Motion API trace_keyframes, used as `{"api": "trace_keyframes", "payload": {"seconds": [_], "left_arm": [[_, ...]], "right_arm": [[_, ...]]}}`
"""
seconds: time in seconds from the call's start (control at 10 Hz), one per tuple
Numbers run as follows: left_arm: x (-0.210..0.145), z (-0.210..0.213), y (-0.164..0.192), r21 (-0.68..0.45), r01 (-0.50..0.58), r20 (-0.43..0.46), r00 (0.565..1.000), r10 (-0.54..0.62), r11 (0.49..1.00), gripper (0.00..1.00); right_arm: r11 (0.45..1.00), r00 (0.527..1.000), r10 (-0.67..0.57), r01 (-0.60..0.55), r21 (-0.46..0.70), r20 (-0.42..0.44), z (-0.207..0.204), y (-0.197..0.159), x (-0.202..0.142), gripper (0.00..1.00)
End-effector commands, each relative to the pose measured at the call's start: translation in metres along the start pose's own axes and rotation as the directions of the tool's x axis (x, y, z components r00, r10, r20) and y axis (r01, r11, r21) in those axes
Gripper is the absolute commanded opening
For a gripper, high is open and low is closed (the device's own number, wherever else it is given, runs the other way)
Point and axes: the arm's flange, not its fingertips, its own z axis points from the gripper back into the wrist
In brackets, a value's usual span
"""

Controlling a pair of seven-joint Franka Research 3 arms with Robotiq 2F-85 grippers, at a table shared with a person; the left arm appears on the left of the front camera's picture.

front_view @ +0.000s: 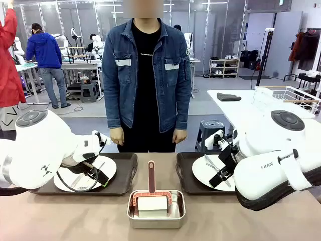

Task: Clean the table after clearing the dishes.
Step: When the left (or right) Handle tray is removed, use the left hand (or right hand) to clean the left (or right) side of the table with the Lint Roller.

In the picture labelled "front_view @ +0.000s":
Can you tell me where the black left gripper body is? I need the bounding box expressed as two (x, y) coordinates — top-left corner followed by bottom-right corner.
(61, 152), (101, 168)

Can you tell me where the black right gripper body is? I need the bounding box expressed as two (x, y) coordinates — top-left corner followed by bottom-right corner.
(217, 145), (238, 172)

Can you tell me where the dark brown serving tray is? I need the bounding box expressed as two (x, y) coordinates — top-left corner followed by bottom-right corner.
(29, 152), (138, 197)
(175, 152), (238, 195)

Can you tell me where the person's left forearm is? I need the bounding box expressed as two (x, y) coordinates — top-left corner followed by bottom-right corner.
(173, 82), (192, 131)

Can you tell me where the person's right forearm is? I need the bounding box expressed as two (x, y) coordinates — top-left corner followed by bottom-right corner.
(103, 82), (123, 129)

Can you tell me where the person's right hand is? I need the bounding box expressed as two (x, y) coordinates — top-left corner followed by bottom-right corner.
(110, 127), (125, 146)

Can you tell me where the person's left hand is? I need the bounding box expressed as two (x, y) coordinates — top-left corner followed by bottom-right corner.
(172, 129), (188, 144)

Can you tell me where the white round plate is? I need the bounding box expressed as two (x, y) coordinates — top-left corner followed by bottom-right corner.
(192, 154), (238, 193)
(53, 155), (118, 193)

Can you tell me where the silver knife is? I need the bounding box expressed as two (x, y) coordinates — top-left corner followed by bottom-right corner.
(70, 173), (85, 188)
(204, 154), (231, 188)

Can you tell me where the dark blue plastic stool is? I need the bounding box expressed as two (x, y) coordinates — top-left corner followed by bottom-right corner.
(195, 119), (226, 153)

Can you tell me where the white side table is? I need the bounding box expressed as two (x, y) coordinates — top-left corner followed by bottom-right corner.
(207, 89), (318, 141)

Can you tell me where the dark grey folded cloth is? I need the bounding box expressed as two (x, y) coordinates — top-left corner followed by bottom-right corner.
(217, 92), (242, 102)

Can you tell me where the grey plastic stool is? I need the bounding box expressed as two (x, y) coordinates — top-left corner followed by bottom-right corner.
(80, 82), (98, 103)

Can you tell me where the rectangular steel container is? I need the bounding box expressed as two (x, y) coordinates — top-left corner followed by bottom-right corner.
(126, 190), (186, 229)

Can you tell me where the person in denim jacket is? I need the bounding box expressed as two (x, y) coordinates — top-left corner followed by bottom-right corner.
(101, 0), (193, 153)

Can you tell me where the white background desk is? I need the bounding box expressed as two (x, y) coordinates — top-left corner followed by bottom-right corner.
(15, 62), (50, 105)
(61, 61), (104, 101)

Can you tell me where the wooden shoe rack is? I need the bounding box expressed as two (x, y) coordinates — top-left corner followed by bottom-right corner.
(209, 58), (240, 78)

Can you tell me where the black utility cart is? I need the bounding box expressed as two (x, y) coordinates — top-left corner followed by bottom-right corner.
(283, 72), (321, 98)

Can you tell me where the person in blue hoodie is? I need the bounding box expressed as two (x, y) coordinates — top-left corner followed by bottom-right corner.
(26, 23), (72, 109)

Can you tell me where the clothes rack with coats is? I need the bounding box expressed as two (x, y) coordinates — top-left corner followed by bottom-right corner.
(288, 27), (321, 72)

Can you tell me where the black tripod stand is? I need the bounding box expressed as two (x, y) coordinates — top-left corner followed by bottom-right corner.
(255, 28), (276, 87)

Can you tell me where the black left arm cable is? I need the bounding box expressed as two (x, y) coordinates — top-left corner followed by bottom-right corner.
(0, 162), (99, 196)

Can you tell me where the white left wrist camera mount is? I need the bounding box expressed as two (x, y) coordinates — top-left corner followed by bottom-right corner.
(72, 130), (108, 163)

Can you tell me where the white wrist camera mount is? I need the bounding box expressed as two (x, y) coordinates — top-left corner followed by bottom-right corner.
(72, 130), (108, 163)
(204, 129), (234, 151)

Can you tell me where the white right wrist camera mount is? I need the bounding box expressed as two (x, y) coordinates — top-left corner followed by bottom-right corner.
(204, 129), (234, 151)

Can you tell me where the black right arm cable sleeve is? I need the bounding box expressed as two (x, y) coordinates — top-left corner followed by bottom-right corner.
(235, 165), (321, 211)

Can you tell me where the white cable strap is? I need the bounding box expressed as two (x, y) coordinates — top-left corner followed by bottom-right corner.
(277, 149), (314, 191)

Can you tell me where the white wire dish basket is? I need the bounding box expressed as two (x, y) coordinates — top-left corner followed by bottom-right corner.
(251, 85), (321, 116)

